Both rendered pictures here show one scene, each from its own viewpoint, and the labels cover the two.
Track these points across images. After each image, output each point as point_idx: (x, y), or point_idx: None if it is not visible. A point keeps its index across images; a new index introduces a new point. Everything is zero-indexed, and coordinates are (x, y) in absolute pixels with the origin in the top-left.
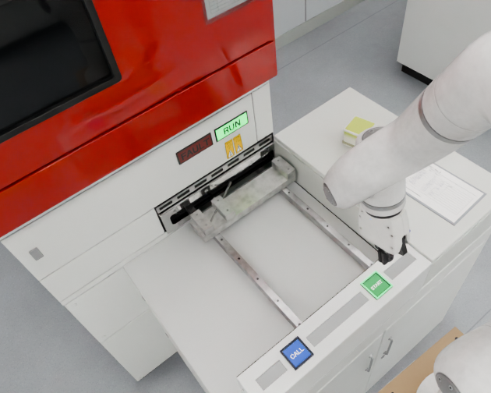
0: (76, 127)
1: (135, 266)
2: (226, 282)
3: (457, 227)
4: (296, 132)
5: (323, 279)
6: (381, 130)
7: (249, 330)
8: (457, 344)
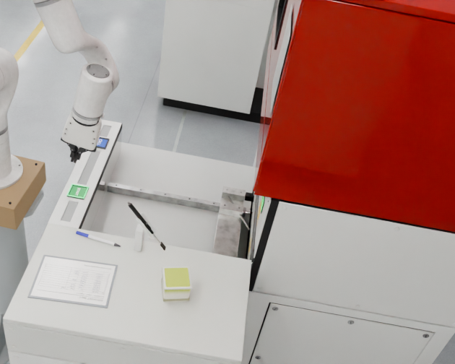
0: (273, 45)
1: (250, 171)
2: (185, 191)
3: (40, 255)
4: (236, 273)
5: (124, 224)
6: (89, 35)
7: (145, 176)
8: (11, 61)
